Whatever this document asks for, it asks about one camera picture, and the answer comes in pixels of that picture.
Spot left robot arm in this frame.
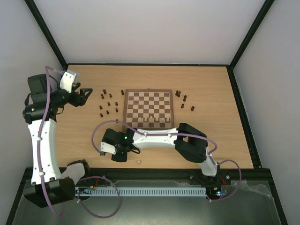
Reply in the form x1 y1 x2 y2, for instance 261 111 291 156
22 71 92 208

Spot wooden chess board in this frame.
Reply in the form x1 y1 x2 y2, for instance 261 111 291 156
123 89 175 130

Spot white slotted cable duct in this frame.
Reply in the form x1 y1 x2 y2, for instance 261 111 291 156
75 187 207 197

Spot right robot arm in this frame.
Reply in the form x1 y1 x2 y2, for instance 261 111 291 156
99 123 221 184

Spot black frame rail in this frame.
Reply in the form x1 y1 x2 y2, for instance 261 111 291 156
84 168 274 186

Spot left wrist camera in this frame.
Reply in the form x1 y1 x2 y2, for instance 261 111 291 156
60 70 80 93

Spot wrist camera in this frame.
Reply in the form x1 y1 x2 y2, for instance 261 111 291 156
60 70 80 93
99 142 116 156

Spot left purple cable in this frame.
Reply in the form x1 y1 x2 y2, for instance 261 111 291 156
37 66 121 218

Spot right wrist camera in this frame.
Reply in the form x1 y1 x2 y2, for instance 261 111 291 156
99 142 116 156

